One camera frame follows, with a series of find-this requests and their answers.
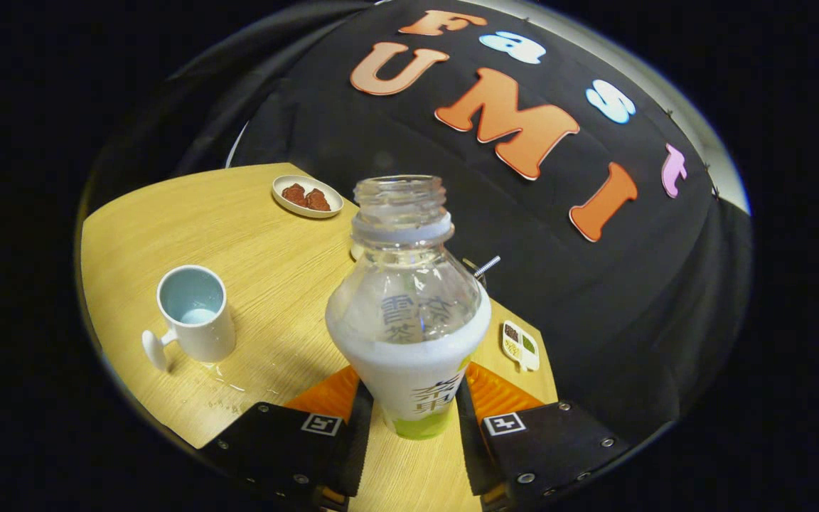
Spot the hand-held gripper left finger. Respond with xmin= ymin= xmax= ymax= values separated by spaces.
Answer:
xmin=198 ymin=365 xmax=375 ymax=512

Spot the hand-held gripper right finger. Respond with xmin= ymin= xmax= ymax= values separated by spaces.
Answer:
xmin=454 ymin=361 xmax=632 ymax=512

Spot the white cup with handle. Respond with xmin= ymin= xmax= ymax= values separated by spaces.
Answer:
xmin=141 ymin=265 xmax=237 ymax=373

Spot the clear plastic juice bottle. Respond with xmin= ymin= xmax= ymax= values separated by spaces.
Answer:
xmin=325 ymin=175 xmax=493 ymax=441

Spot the white divided dish with beans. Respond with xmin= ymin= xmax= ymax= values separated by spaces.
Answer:
xmin=501 ymin=320 xmax=541 ymax=373

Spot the wooden table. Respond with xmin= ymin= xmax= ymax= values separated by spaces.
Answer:
xmin=79 ymin=162 xmax=560 ymax=512

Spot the white oval plate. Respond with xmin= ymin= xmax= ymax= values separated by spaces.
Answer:
xmin=272 ymin=175 xmax=345 ymax=219

